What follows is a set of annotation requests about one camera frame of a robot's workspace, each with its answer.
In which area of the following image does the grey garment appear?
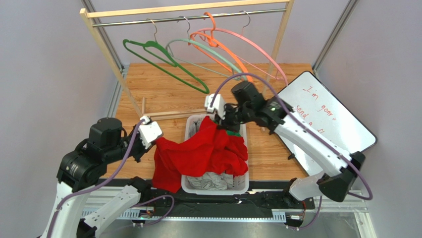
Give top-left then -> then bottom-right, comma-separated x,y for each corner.
186,118 -> 234,191

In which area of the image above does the green garment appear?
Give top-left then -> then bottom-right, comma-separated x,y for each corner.
213,120 -> 242,137

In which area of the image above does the white whiteboard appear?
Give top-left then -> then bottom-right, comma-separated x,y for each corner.
276,70 -> 377,181

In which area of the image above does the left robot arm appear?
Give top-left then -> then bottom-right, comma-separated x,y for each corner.
43,116 -> 163,238

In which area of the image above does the mint green hanger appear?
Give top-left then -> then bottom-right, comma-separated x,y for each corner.
165,16 -> 242,77

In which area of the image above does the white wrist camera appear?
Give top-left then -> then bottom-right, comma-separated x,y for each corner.
204,94 -> 226,119
138,115 -> 164,149

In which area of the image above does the pink hanger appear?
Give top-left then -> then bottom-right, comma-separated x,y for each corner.
193,10 -> 289,86

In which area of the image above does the white plastic laundry basket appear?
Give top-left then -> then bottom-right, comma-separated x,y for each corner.
181,114 -> 249,196

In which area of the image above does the red t shirt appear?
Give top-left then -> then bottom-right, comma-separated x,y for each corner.
152,116 -> 248,193

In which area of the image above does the orange hanger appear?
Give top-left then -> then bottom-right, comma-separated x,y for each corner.
190,12 -> 253,82

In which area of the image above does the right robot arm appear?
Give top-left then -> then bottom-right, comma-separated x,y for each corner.
205,81 -> 365,203

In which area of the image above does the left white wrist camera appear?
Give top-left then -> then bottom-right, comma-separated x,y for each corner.
138,115 -> 164,149

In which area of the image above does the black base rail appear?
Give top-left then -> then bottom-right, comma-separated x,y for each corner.
129,181 -> 322,225

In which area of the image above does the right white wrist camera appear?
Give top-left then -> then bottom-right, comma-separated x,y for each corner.
204,94 -> 226,119

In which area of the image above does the wooden clothes rack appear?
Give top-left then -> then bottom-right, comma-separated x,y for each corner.
80,0 -> 294,120

